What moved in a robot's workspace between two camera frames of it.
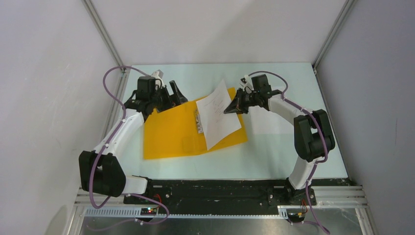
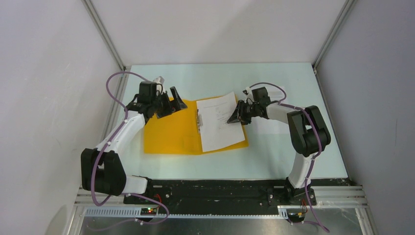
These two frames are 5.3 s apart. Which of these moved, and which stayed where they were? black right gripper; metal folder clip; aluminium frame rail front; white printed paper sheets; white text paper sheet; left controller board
Moved: white printed paper sheets; black right gripper
Stayed: aluminium frame rail front; metal folder clip; left controller board; white text paper sheet
